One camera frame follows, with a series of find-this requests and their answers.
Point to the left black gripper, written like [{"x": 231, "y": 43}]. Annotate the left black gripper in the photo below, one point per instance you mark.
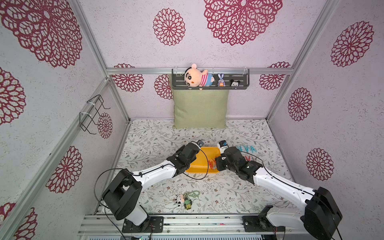
[{"x": 180, "y": 151}]

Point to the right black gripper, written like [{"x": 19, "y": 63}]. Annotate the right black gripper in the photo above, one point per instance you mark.
[{"x": 220, "y": 162}]

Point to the yellow plastic storage box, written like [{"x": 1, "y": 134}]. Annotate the yellow plastic storage box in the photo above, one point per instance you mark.
[{"x": 201, "y": 164}]

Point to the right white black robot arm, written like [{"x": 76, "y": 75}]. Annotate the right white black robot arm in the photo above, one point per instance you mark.
[{"x": 318, "y": 212}]

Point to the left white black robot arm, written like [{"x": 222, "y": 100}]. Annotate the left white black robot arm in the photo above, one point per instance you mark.
[{"x": 122, "y": 194}]

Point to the green square pillow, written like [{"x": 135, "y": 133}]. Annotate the green square pillow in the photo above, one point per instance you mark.
[{"x": 200, "y": 109}]

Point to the black white mouse figure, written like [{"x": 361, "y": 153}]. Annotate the black white mouse figure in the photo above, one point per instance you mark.
[{"x": 235, "y": 83}]

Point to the small blue bunny figure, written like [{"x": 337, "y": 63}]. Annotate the small blue bunny figure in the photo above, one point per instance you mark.
[{"x": 221, "y": 82}]

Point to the pink boy plush doll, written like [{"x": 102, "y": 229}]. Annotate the pink boy plush doll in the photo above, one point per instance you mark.
[{"x": 195, "y": 78}]

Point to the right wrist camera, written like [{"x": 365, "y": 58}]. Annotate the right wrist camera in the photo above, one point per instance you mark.
[{"x": 222, "y": 144}]

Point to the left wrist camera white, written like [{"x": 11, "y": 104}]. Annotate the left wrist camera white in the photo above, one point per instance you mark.
[{"x": 200, "y": 143}]

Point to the cow plush keychain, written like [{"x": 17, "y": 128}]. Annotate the cow plush keychain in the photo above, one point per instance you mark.
[{"x": 180, "y": 199}]

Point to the green toy keychain with chain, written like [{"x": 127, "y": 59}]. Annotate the green toy keychain with chain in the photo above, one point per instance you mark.
[{"x": 188, "y": 198}]

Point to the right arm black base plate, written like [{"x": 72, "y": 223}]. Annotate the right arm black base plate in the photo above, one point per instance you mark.
[{"x": 259, "y": 224}]

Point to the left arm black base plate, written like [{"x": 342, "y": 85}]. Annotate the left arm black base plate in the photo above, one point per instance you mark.
[{"x": 150, "y": 225}]

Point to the dark metal wall shelf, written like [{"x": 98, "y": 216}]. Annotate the dark metal wall shelf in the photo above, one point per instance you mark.
[{"x": 178, "y": 83}]

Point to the black wire wall rack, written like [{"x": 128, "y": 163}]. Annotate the black wire wall rack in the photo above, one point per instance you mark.
[{"x": 88, "y": 117}]

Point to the aluminium front rail frame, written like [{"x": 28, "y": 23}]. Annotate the aluminium front rail frame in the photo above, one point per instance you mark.
[{"x": 184, "y": 227}]

